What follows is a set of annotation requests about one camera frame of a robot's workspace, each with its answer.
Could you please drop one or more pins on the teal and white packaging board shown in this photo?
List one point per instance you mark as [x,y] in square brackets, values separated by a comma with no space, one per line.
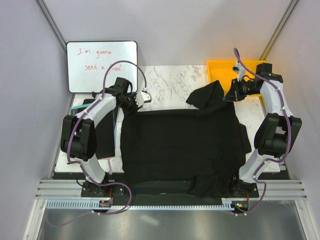
[76,109]

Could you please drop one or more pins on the black long sleeve shirt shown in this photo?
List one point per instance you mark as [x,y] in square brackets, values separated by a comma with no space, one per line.
[206,144]

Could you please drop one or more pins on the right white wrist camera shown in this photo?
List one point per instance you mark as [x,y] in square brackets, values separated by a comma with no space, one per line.
[240,71]

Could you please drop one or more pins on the white whiteboard with red writing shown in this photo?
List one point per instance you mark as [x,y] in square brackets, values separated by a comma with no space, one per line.
[88,61]

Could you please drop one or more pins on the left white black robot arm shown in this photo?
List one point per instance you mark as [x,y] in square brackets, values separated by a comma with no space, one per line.
[79,138]

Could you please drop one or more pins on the aluminium frame rail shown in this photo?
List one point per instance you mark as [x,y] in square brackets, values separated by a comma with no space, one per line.
[70,189]

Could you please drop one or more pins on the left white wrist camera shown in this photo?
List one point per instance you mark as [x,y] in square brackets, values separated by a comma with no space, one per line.
[142,98]

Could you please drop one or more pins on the white slotted cable duct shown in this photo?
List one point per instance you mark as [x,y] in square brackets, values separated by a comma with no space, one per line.
[99,204]

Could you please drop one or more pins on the yellow plastic bin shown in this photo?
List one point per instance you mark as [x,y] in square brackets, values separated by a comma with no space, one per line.
[222,71]

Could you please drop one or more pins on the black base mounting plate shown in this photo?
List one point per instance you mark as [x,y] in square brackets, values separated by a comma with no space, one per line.
[106,184]

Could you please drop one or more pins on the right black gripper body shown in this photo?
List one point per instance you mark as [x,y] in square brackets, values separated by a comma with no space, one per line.
[244,88]

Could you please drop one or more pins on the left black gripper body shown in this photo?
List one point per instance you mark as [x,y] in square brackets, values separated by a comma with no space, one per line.
[129,105]

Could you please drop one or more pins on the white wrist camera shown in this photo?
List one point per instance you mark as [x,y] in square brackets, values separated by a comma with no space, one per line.
[240,71]
[142,98]

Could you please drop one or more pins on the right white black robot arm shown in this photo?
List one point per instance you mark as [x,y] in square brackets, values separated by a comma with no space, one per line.
[278,131]

